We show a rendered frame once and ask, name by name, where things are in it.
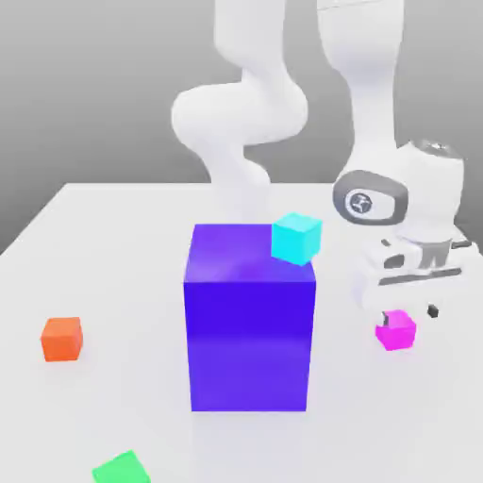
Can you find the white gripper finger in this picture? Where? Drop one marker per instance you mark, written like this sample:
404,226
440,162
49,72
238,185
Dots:
432,311
385,319

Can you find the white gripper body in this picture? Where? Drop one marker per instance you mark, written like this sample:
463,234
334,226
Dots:
400,296

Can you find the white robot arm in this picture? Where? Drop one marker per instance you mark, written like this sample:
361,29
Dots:
241,113

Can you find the small magenta cube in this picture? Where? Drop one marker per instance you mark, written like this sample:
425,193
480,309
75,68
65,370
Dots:
400,334

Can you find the small cyan cube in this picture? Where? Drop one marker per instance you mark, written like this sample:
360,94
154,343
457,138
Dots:
294,237

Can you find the small green cube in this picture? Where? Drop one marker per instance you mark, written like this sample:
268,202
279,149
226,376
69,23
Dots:
120,469

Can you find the small orange cube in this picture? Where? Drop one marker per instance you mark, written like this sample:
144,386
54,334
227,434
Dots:
62,339

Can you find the large purple box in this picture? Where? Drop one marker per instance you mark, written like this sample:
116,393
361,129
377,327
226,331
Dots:
249,339

